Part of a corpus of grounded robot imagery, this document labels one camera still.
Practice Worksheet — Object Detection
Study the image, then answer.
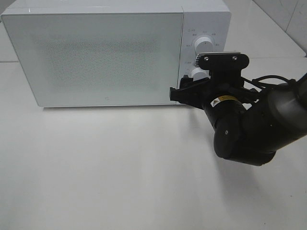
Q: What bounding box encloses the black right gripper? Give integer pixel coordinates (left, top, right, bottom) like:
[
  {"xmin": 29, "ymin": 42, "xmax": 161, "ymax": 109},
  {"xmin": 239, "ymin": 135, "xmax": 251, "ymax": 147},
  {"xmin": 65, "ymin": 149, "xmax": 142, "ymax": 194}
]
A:
[{"xmin": 169, "ymin": 70, "xmax": 245, "ymax": 112}]

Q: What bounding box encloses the white microwave oven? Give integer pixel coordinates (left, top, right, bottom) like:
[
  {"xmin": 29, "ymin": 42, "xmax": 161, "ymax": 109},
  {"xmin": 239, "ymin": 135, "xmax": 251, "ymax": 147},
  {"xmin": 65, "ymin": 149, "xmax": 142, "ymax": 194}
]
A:
[{"xmin": 1, "ymin": 0, "xmax": 232, "ymax": 107}]

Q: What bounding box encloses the white microwave knob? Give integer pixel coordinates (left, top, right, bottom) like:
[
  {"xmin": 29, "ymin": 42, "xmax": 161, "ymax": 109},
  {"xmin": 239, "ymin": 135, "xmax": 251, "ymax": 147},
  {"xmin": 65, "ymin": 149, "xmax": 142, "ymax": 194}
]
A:
[
  {"xmin": 189, "ymin": 67, "xmax": 210, "ymax": 81},
  {"xmin": 194, "ymin": 35, "xmax": 214, "ymax": 54}
]

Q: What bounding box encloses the black camera cable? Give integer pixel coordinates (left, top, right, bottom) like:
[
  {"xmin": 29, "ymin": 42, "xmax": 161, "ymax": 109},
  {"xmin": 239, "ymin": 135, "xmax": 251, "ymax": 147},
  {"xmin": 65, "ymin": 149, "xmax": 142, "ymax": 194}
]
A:
[{"xmin": 239, "ymin": 75, "xmax": 298, "ymax": 104}]

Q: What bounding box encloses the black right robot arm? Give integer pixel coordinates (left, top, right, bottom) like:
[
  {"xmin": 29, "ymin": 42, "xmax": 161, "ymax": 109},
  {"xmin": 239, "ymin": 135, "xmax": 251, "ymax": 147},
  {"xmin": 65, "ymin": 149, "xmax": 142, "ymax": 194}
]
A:
[{"xmin": 170, "ymin": 69, "xmax": 307, "ymax": 166}]

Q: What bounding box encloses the white microwave door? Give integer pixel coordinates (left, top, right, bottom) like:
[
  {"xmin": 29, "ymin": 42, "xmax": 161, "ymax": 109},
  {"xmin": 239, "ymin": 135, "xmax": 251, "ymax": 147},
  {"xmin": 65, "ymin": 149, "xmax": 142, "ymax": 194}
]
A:
[{"xmin": 2, "ymin": 13, "xmax": 183, "ymax": 107}]

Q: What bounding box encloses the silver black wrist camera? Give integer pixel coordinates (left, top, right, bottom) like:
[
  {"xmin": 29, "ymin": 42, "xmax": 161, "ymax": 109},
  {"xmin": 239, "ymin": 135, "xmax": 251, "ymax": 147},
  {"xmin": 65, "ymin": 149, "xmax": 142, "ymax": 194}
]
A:
[{"xmin": 194, "ymin": 52, "xmax": 249, "ymax": 71}]

